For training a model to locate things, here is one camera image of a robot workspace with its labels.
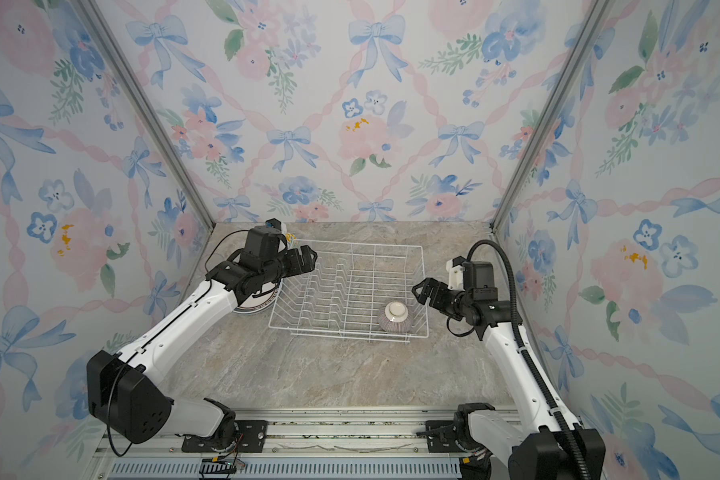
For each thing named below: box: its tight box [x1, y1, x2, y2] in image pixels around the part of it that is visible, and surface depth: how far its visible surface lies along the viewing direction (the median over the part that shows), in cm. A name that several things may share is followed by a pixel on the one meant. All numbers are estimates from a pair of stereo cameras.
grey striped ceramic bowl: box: [380, 301, 412, 333], surface depth 90 cm
